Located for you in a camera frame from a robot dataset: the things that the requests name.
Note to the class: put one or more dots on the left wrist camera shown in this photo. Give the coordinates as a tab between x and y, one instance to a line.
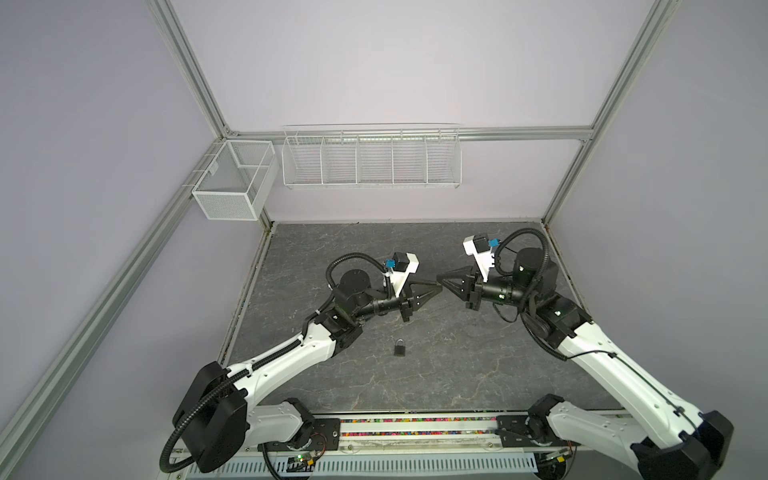
398	268

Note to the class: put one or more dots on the white wire shelf basket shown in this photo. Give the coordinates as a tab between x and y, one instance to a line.
406	155

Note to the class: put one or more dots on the white mesh box basket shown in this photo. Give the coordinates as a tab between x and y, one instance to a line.
237	181

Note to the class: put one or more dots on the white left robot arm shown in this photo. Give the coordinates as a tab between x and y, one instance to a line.
223	409

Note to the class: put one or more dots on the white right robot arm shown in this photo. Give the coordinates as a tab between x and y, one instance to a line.
567	332

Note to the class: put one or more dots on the white slotted cable duct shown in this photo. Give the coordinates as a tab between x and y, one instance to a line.
408	465

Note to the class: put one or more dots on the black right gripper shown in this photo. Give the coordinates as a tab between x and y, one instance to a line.
468	275

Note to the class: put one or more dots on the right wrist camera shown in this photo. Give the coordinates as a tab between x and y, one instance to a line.
480	247

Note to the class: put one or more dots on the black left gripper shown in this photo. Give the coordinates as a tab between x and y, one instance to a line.
409	300

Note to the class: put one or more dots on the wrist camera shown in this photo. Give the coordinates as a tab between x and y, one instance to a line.
398	268
480	247

